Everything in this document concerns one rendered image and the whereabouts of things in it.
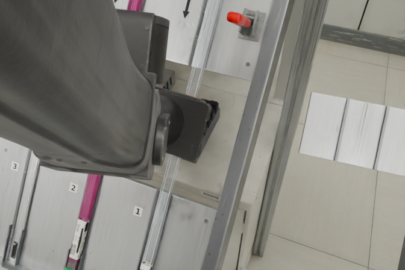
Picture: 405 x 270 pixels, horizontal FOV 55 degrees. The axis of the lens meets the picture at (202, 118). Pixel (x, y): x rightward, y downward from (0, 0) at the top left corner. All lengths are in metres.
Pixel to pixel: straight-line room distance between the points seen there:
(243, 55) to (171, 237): 0.27
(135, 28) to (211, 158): 0.61
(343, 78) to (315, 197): 0.80
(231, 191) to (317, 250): 1.03
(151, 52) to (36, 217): 0.41
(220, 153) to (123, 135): 0.73
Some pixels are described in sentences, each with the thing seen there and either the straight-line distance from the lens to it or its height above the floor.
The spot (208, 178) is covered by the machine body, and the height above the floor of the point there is 0.62.
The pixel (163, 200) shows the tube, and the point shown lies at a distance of 0.54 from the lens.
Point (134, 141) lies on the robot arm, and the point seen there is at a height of 1.17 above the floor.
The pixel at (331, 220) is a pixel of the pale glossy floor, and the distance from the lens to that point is 1.59.
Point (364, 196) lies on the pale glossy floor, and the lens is 1.70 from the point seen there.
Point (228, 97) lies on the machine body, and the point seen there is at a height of 0.62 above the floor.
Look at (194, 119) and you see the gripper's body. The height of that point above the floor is 1.02.
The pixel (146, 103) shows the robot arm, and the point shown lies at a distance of 0.22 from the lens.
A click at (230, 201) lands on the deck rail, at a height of 0.88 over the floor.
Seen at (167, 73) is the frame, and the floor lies 0.66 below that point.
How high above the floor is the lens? 1.32
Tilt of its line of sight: 46 degrees down
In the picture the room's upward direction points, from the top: straight up
